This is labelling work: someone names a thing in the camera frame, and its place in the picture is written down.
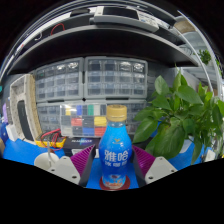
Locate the black labelled box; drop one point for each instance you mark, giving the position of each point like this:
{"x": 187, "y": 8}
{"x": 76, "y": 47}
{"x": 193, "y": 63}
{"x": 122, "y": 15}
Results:
{"x": 81, "y": 141}

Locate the beige pegboard tray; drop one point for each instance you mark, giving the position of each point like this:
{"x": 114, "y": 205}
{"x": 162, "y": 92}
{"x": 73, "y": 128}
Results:
{"x": 28, "y": 90}

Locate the flat round red coaster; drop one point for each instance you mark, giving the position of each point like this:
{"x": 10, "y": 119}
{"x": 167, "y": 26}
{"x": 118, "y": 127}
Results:
{"x": 128, "y": 184}

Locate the white carton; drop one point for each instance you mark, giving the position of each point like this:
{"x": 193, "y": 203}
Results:
{"x": 12, "y": 132}

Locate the green potted plant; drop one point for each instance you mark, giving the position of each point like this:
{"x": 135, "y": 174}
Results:
{"x": 176, "y": 120}

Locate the metal spoon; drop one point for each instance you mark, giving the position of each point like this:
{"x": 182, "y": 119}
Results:
{"x": 49, "y": 150}

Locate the clear box with coloured compartments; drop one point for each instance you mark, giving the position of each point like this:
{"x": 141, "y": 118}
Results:
{"x": 83, "y": 121}

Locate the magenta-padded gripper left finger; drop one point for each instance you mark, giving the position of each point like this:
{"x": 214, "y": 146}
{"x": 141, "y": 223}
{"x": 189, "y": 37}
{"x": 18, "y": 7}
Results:
{"x": 68, "y": 168}

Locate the blue drink bottle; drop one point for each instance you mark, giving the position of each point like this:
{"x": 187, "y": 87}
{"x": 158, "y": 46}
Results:
{"x": 115, "y": 156}

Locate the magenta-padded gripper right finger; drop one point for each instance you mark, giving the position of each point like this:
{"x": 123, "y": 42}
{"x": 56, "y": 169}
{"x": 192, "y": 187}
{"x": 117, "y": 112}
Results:
{"x": 156, "y": 168}

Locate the blue carton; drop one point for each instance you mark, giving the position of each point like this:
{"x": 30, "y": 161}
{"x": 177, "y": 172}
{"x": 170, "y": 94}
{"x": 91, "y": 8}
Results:
{"x": 3, "y": 133}

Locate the white shelf rack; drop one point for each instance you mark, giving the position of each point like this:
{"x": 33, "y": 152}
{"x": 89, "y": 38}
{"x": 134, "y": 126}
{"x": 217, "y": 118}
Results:
{"x": 203, "y": 40}

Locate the yellow multimeter with red leads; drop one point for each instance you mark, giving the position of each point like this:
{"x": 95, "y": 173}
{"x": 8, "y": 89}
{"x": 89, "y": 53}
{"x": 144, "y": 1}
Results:
{"x": 50, "y": 142}

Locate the white charger block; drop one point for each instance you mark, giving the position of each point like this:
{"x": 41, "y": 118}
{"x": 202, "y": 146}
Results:
{"x": 209, "y": 156}

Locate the dark overhead shelf unit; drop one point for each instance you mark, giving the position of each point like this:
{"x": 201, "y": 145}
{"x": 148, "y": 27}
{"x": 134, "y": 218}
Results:
{"x": 100, "y": 43}

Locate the black zip case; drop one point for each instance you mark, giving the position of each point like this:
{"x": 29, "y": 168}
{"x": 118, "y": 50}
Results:
{"x": 25, "y": 120}

